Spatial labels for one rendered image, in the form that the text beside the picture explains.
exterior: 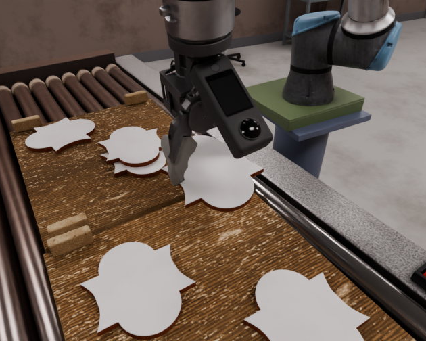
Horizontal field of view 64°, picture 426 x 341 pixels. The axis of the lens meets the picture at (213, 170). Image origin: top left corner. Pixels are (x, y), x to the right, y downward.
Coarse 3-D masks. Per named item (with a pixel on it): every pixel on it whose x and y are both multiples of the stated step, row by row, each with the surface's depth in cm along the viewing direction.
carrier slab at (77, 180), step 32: (96, 128) 80; (160, 128) 80; (32, 160) 69; (64, 160) 69; (96, 160) 69; (32, 192) 61; (64, 192) 61; (96, 192) 61; (128, 192) 61; (160, 192) 61; (96, 224) 55
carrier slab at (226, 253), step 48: (96, 240) 52; (144, 240) 52; (192, 240) 52; (240, 240) 52; (288, 240) 52; (192, 288) 45; (240, 288) 45; (336, 288) 45; (96, 336) 40; (192, 336) 40; (240, 336) 40; (384, 336) 40
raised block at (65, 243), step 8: (72, 232) 50; (80, 232) 50; (88, 232) 50; (48, 240) 48; (56, 240) 48; (64, 240) 48; (72, 240) 49; (80, 240) 50; (88, 240) 51; (56, 248) 48; (64, 248) 49; (72, 248) 50; (56, 256) 49
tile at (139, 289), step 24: (120, 264) 47; (144, 264) 47; (168, 264) 47; (96, 288) 44; (120, 288) 44; (144, 288) 44; (168, 288) 44; (120, 312) 41; (144, 312) 41; (168, 312) 41; (144, 336) 39
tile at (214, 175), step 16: (208, 144) 53; (224, 144) 53; (192, 160) 51; (208, 160) 51; (224, 160) 51; (240, 160) 51; (192, 176) 49; (208, 176) 49; (224, 176) 49; (240, 176) 49; (192, 192) 47; (208, 192) 47; (224, 192) 47; (240, 192) 47; (224, 208) 46; (240, 208) 46
